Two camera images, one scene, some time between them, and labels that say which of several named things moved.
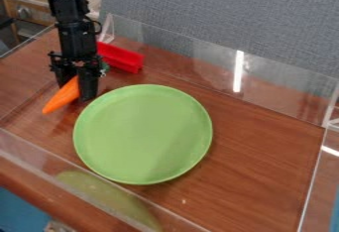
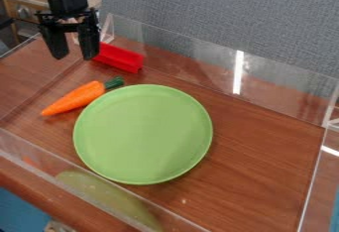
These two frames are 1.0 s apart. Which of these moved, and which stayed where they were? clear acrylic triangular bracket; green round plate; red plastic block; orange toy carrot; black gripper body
Moved: orange toy carrot; black gripper body
Stayed: red plastic block; clear acrylic triangular bracket; green round plate
